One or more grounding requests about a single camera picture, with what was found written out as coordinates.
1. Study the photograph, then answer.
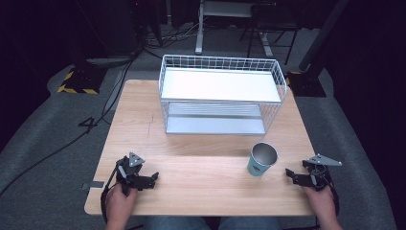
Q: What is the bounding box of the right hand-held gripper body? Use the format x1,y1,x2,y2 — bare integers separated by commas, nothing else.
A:
301,153,343,193

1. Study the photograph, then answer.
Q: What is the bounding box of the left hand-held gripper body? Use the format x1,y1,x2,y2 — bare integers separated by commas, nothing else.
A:
115,151,151,196

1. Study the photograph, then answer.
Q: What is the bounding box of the person's right hand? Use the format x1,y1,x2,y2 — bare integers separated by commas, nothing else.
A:
302,185,339,224

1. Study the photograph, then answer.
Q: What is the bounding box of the person's left hand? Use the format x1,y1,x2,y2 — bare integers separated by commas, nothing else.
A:
104,183,139,228

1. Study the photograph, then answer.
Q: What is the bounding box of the teal cup with metal inside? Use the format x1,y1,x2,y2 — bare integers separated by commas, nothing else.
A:
246,141,279,177

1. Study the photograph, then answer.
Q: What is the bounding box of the grey tape strip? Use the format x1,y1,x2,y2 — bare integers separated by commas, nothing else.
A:
81,180,105,192

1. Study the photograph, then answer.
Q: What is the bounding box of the black stand base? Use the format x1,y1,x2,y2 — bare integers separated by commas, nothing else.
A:
284,69,327,98

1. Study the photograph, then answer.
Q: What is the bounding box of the stand base with striped tape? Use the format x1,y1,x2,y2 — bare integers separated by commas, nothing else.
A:
56,63,108,96

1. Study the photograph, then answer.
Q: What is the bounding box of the slanted black stand pole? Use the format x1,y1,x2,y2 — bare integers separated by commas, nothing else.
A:
298,0,350,73

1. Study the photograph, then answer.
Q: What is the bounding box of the black chair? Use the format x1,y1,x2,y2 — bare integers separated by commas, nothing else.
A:
238,2,302,66

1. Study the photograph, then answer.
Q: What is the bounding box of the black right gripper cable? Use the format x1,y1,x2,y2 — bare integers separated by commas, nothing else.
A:
327,174,341,219

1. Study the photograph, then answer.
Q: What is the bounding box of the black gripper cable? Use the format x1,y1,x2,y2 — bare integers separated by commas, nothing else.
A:
100,165,120,224
327,174,341,219

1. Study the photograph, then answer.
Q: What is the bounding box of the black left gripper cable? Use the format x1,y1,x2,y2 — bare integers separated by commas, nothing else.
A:
100,165,120,224

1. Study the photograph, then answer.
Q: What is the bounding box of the long black floor cable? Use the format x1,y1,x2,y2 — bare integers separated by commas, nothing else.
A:
0,57,136,197

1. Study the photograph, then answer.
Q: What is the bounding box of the white wire shelf rack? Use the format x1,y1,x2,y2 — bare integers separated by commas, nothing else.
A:
158,54,288,136

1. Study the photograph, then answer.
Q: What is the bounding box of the bundle of floor cables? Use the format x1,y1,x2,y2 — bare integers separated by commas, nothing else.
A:
140,18,205,60

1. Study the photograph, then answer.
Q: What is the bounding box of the white desk frame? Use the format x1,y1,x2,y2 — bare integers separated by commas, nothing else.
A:
194,0,274,58

